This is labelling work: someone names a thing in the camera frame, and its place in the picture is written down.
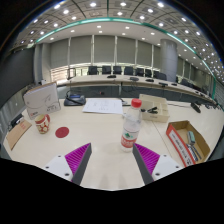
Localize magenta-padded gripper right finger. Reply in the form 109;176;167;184
132;142;183;186

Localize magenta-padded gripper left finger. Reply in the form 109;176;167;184
41;142;93;186

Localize clear red-capped water bottle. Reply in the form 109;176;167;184
120;98;143;153

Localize flat round red coaster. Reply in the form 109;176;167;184
54;126;70;139

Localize red-sided cardboard box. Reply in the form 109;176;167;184
165;120;212;168

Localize cream desk organizer tray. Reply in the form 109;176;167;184
138;93;171;124

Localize red and cream mug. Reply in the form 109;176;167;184
34;113;51;135

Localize grey eraser block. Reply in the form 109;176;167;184
187;130;196;146

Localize black desk phone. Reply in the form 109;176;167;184
63;94;87;107

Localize white printed paper sheet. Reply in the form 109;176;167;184
81;97;124;115

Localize brown paper envelope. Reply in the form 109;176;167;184
5;118;33;151

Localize white paper carton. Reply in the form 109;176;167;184
22;81;62;121

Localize black power adapter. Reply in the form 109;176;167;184
9;113;25;129

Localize long curved conference desk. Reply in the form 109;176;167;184
54;73;224;111

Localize row of black chairs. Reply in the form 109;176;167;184
87;65;201;88

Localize round ceiling lights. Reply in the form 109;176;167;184
19;0;224;81

